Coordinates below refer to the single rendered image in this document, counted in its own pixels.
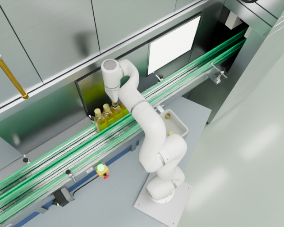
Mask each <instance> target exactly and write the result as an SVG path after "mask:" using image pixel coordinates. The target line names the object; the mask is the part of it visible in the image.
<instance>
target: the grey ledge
mask: <svg viewBox="0 0 284 227"><path fill-rule="evenodd" d="M92 124H93V123H92V122H91V120H90V118H89V117H86V118H84V119H83V120H81V121H80V122H78V123H76V124H75V125H73V126H71V127H70V128H68V129H67V130H65V131H63V132H62V133H60V134H58V135H57V136H55V137H53V138H52V139H50V140H48V141H47V142H45V143H44V144H42V145H40V146H39V147H37V148H35V149H34V150H32V151H30V152H29V153H27V154H26V157H27V158H28V159H30V160H31V162H32V161H34V160H36V159H37V158H39V157H41V156H42V155H44V154H45V153H47V152H48V151H50V150H52V149H53V148H55V147H57V146H58V145H60V144H61V143H63V142H65V141H66V140H68V139H69V138H71V137H73V136H74V135H76V134H77V133H79V132H80V131H82V130H84V129H85V128H87V127H88V126H90V125H92ZM23 158H24V156H22V155H21V156H19V157H18V158H16V159H15V160H13V161H11V162H10V163H8V164H6V165H5V166H3V167H1V168H0V181H2V180H4V179H5V178H7V177H8V176H10V175H12V174H13V173H15V172H16V171H18V170H20V169H21V168H23V167H25V166H26V165H27V164H26V163H25V162H23Z"/></svg>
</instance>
